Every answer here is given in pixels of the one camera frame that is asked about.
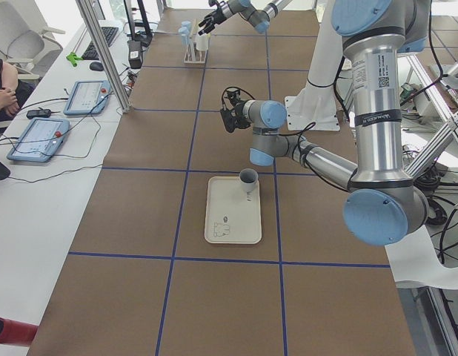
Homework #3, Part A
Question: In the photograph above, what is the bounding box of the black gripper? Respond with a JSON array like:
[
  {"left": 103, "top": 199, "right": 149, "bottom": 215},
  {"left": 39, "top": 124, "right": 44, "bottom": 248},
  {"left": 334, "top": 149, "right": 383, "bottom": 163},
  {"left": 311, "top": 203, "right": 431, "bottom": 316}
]
[
  {"left": 199, "top": 0, "right": 231, "bottom": 36},
  {"left": 219, "top": 87, "right": 253, "bottom": 133}
]

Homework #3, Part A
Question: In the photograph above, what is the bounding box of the pale yellow plastic cup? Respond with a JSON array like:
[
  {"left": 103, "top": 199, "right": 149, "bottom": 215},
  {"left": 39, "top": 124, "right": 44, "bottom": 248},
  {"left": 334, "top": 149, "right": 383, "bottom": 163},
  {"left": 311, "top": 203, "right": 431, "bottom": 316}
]
[{"left": 195, "top": 33, "right": 210, "bottom": 52}]

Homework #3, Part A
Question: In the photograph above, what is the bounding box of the light blue plastic cup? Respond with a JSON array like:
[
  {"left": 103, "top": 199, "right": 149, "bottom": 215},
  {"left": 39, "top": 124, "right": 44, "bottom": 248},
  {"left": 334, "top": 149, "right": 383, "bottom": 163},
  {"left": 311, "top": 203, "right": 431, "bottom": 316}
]
[{"left": 181, "top": 20, "right": 192, "bottom": 32}]

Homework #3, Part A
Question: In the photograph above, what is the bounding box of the grey plastic cup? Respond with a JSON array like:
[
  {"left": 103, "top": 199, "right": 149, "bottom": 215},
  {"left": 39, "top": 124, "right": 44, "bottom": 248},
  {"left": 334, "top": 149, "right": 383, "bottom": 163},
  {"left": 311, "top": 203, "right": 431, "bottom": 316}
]
[{"left": 239, "top": 168, "right": 259, "bottom": 193}]

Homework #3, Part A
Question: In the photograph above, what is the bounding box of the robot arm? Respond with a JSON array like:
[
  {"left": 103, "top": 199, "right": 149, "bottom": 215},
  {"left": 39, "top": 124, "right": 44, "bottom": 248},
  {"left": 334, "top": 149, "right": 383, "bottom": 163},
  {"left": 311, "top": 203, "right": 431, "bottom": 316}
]
[
  {"left": 198, "top": 0, "right": 291, "bottom": 35},
  {"left": 220, "top": 1, "right": 431, "bottom": 245}
]

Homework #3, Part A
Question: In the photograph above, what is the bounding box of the black box with label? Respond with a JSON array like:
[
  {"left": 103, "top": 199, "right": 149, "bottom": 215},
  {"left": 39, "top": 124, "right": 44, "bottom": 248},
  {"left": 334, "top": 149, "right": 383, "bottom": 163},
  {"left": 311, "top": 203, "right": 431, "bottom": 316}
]
[{"left": 127, "top": 40, "right": 143, "bottom": 69}]

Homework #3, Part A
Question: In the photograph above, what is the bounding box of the black keyboard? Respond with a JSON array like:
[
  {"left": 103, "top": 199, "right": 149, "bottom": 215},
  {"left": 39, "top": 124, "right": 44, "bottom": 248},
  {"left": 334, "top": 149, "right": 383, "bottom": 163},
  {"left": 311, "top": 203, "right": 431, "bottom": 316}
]
[{"left": 80, "top": 26, "right": 119, "bottom": 61}]

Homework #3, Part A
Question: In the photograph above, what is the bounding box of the cream plastic tray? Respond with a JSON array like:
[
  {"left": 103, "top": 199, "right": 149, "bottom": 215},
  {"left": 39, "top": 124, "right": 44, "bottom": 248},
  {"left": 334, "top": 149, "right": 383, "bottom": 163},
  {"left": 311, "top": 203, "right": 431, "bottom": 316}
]
[{"left": 204, "top": 177, "right": 262, "bottom": 244}]

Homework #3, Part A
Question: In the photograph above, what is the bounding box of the black computer mouse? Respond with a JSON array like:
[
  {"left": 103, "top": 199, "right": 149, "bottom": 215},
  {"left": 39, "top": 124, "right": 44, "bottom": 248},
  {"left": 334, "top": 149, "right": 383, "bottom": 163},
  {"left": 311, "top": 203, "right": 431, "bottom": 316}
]
[{"left": 89, "top": 62, "right": 104, "bottom": 71}]

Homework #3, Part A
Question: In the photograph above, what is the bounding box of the green plastic clamp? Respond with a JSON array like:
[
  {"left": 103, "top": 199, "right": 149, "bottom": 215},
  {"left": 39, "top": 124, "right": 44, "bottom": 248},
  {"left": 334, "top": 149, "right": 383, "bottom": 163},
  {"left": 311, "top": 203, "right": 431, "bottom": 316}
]
[{"left": 66, "top": 52, "right": 83, "bottom": 67}]

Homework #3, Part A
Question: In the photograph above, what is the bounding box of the far blue teach pendant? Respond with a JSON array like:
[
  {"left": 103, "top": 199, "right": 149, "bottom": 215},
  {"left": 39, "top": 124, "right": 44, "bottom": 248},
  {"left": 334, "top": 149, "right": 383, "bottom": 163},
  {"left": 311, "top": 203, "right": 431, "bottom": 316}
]
[{"left": 63, "top": 80, "right": 110, "bottom": 116}]

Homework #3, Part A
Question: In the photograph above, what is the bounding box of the blue teach pendant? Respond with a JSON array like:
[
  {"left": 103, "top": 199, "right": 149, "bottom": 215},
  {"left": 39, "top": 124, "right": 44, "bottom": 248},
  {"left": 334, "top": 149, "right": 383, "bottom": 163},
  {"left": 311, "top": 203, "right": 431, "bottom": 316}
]
[
  {"left": 7, "top": 117, "right": 70, "bottom": 162},
  {"left": 63, "top": 80, "right": 110, "bottom": 116}
]

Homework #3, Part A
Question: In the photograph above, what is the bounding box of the black handheld remote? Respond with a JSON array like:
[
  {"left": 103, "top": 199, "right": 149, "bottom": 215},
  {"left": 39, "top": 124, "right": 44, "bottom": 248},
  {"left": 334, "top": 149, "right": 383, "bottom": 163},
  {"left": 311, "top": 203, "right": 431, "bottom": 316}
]
[{"left": 26, "top": 109, "right": 52, "bottom": 119}]

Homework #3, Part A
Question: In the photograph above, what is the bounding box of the grey office chair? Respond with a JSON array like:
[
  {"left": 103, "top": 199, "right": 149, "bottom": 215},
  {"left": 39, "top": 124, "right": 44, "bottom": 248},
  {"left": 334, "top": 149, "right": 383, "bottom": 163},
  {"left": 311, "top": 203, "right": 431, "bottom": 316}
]
[{"left": 0, "top": 1, "right": 65, "bottom": 81}]

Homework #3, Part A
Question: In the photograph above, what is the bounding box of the near blue teach pendant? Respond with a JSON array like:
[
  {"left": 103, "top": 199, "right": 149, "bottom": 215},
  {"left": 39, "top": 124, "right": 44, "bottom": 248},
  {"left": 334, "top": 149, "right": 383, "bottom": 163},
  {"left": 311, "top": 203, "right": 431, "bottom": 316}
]
[{"left": 7, "top": 117, "right": 70, "bottom": 162}]

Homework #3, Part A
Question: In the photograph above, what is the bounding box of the seated person in black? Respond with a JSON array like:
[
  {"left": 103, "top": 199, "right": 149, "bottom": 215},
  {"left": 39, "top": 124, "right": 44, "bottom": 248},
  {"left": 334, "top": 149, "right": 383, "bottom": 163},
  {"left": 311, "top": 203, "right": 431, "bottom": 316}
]
[{"left": 0, "top": 59, "right": 20, "bottom": 118}]

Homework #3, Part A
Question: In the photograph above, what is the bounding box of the white chair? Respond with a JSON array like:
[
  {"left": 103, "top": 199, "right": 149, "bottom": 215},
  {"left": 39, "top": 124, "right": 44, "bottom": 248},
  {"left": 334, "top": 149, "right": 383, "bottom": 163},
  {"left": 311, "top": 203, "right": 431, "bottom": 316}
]
[{"left": 385, "top": 226, "right": 458, "bottom": 290}]

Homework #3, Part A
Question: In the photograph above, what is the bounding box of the red cylinder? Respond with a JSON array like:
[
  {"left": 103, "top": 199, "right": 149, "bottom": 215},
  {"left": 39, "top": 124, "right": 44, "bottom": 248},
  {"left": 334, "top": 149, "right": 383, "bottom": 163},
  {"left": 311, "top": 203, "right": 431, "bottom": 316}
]
[{"left": 0, "top": 317, "right": 39, "bottom": 347}]

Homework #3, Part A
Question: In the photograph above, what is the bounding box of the white wire cup rack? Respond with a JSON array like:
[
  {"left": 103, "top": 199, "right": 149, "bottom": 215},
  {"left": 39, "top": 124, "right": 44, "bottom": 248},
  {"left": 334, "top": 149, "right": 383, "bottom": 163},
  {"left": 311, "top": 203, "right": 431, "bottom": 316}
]
[{"left": 183, "top": 20, "right": 209, "bottom": 64}]

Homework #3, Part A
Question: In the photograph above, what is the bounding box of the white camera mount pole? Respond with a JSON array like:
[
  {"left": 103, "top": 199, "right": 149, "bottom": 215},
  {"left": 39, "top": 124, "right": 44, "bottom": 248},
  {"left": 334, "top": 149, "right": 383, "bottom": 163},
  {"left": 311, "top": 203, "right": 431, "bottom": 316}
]
[{"left": 285, "top": 1, "right": 342, "bottom": 131}]

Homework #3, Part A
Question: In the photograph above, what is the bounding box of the aluminium frame post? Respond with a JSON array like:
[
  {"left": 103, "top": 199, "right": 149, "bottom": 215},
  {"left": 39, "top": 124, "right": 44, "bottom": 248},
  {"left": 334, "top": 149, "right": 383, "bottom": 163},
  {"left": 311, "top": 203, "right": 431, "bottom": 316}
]
[{"left": 76, "top": 0, "right": 130, "bottom": 113}]

